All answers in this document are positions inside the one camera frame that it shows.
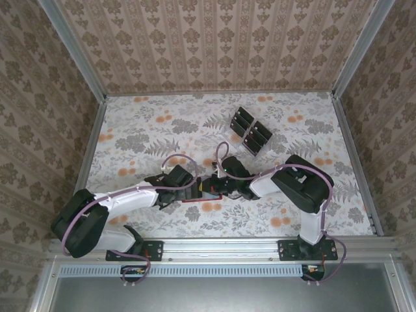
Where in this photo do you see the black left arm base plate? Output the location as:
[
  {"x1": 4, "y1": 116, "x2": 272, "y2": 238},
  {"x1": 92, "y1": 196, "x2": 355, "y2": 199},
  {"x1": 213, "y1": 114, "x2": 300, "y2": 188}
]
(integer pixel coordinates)
[{"x1": 105, "y1": 240, "x2": 164, "y2": 263}]

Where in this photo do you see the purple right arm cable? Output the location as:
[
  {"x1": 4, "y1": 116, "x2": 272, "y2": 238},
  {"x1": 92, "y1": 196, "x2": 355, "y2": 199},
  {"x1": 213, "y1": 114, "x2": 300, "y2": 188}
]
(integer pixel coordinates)
[{"x1": 215, "y1": 142, "x2": 346, "y2": 287}]

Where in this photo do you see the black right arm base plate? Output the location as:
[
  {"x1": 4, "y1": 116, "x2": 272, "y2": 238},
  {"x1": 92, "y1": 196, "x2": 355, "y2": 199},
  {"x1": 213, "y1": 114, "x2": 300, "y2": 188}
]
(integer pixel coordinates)
[{"x1": 278, "y1": 239, "x2": 339, "y2": 263}]

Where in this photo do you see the grey slotted cable duct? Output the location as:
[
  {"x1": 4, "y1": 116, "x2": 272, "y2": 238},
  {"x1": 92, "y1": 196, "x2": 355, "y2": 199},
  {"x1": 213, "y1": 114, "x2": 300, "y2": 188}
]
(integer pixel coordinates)
[{"x1": 60, "y1": 263, "x2": 305, "y2": 278}]

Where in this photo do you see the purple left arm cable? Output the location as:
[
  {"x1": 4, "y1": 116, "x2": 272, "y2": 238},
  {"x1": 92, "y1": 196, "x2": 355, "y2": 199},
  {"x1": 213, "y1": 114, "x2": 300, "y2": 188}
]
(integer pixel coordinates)
[{"x1": 61, "y1": 154, "x2": 199, "y2": 287}]

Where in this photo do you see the red leather card holder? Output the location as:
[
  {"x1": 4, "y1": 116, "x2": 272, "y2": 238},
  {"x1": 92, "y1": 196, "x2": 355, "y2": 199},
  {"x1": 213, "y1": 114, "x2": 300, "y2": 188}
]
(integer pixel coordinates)
[{"x1": 181, "y1": 193, "x2": 224, "y2": 205}]

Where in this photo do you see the clear acrylic card stand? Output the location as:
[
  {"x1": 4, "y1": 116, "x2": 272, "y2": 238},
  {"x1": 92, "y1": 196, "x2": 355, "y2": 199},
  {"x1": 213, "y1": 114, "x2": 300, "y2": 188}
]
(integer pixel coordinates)
[{"x1": 223, "y1": 105, "x2": 273, "y2": 157}]

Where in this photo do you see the black VIP card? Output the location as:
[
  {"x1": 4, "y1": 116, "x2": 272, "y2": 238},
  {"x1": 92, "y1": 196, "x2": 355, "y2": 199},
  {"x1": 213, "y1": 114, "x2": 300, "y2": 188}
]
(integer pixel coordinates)
[
  {"x1": 234, "y1": 106, "x2": 255, "y2": 124},
  {"x1": 242, "y1": 135, "x2": 265, "y2": 154},
  {"x1": 229, "y1": 120, "x2": 248, "y2": 137},
  {"x1": 230, "y1": 112, "x2": 252, "y2": 131},
  {"x1": 248, "y1": 127, "x2": 269, "y2": 146},
  {"x1": 252, "y1": 120, "x2": 273, "y2": 139}
]

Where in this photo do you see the grey metal panel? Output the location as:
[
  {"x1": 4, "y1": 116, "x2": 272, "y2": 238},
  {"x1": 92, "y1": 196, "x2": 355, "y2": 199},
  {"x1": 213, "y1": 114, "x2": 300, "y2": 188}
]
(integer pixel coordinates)
[{"x1": 48, "y1": 263, "x2": 407, "y2": 312}]

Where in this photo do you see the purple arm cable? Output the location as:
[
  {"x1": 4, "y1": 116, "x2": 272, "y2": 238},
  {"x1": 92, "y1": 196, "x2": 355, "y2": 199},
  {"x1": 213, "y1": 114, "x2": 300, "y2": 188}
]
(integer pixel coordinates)
[
  {"x1": 215, "y1": 142, "x2": 346, "y2": 287},
  {"x1": 61, "y1": 154, "x2": 199, "y2": 287}
]

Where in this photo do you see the floral print table cover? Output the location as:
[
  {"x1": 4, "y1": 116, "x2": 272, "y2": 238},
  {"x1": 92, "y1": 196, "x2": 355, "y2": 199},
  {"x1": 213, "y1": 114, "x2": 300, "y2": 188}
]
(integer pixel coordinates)
[{"x1": 73, "y1": 92, "x2": 378, "y2": 240}]

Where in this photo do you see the black cable connector bracket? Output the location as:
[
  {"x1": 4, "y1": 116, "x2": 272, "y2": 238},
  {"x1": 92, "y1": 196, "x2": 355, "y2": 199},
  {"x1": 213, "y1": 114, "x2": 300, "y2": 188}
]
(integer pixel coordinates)
[
  {"x1": 300, "y1": 263, "x2": 326, "y2": 282},
  {"x1": 120, "y1": 265, "x2": 148, "y2": 284}
]

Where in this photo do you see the aluminium frame post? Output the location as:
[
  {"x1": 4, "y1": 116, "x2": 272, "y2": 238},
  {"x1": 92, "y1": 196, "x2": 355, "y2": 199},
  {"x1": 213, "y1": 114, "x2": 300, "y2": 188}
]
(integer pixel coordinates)
[
  {"x1": 38, "y1": 0, "x2": 108, "y2": 101},
  {"x1": 333, "y1": 0, "x2": 396, "y2": 98}
]

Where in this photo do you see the aluminium extrusion rail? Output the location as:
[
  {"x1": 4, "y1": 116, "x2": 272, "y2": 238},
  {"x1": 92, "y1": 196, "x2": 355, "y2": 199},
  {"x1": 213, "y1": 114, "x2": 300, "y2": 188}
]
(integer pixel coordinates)
[{"x1": 48, "y1": 237, "x2": 399, "y2": 261}]

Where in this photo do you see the aluminium side rail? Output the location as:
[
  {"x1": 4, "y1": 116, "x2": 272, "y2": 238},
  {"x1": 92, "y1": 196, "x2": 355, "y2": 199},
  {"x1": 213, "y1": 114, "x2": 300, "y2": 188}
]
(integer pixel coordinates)
[
  {"x1": 61, "y1": 97, "x2": 107, "y2": 238},
  {"x1": 331, "y1": 94, "x2": 384, "y2": 237}
]

